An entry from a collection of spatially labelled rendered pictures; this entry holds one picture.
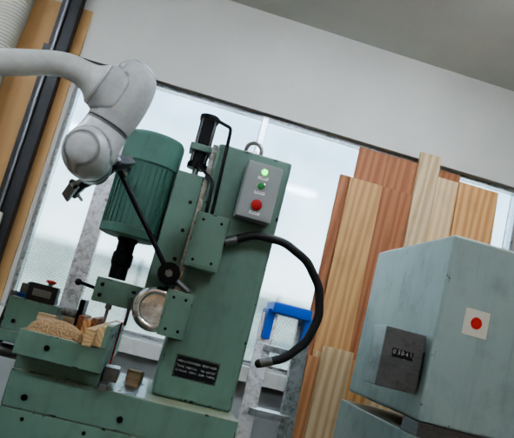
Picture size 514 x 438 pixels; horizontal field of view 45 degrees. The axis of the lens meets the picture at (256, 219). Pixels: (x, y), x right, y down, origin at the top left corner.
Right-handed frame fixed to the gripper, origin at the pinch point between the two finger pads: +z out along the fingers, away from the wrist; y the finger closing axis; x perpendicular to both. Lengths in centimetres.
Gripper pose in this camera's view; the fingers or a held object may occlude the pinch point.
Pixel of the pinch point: (101, 182)
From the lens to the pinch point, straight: 173.4
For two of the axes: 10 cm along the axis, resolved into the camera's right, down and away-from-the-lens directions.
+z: -1.5, 1.3, 9.8
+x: -5.2, -8.5, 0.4
